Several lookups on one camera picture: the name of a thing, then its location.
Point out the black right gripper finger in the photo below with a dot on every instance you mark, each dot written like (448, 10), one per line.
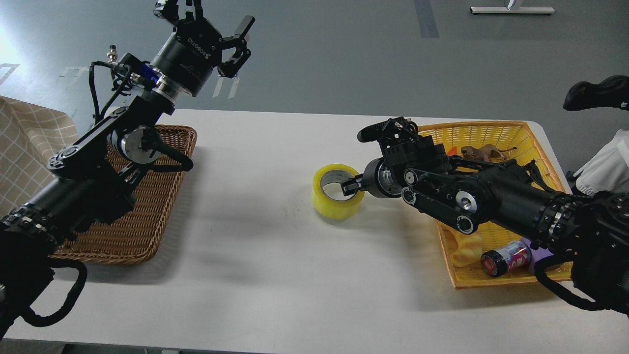
(352, 186)

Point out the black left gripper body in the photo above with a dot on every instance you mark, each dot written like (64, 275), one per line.
(189, 55)

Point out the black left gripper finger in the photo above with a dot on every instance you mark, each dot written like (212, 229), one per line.
(179, 10)
(238, 42)

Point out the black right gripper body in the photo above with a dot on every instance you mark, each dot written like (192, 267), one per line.
(378, 181)

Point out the yellow tape roll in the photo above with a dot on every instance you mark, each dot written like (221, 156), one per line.
(328, 206)

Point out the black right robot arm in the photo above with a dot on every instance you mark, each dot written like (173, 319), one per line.
(468, 173)

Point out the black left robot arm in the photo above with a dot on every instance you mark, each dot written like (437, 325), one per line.
(96, 176)

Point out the brown toy animal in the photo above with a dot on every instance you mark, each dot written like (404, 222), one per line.
(485, 153)

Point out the yellow toy croissant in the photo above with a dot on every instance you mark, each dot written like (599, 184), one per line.
(469, 249)

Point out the yellow plastic basket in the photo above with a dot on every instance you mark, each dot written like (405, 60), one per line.
(503, 134)

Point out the red and black can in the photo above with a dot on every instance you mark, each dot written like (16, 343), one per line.
(498, 262)

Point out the beige checkered cloth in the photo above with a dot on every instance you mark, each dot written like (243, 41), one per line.
(29, 136)

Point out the purple foam block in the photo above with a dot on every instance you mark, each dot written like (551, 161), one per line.
(537, 254)

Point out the brown wicker basket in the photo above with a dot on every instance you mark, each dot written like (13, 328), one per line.
(136, 237)

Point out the white metal stand base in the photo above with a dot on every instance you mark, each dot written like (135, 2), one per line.
(511, 7)

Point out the black shoe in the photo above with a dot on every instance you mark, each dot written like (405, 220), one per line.
(612, 92)

